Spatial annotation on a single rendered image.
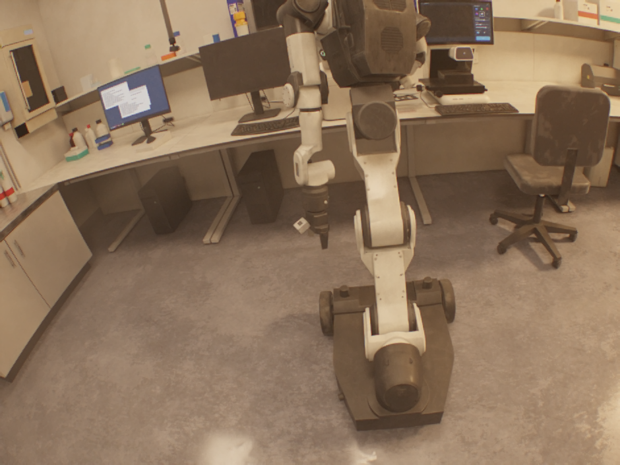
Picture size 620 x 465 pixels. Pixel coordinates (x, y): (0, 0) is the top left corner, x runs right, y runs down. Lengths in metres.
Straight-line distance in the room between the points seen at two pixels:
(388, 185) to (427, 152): 1.65
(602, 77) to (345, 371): 2.58
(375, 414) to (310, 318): 0.69
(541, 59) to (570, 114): 1.32
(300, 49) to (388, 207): 0.56
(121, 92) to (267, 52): 1.09
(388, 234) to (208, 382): 1.02
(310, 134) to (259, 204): 1.35
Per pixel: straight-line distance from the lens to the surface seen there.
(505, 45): 2.77
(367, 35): 1.03
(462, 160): 2.86
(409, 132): 2.56
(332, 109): 1.77
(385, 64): 1.07
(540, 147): 1.64
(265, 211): 2.38
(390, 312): 1.18
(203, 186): 3.07
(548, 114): 1.60
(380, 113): 0.98
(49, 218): 2.61
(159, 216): 2.73
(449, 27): 2.07
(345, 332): 1.38
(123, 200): 3.59
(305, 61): 1.06
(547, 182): 1.81
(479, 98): 1.97
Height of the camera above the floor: 1.24
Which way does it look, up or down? 34 degrees down
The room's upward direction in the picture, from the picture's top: 12 degrees counter-clockwise
